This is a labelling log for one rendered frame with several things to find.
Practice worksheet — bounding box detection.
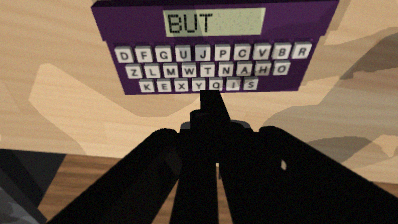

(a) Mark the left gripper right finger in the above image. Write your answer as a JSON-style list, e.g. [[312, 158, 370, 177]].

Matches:
[[210, 90, 398, 224]]

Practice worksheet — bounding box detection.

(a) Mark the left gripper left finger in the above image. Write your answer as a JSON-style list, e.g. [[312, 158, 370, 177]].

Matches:
[[46, 90, 219, 224]]

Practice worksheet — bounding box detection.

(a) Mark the purple keyboard case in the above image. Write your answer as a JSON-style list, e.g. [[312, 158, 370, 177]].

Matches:
[[90, 0, 340, 95]]

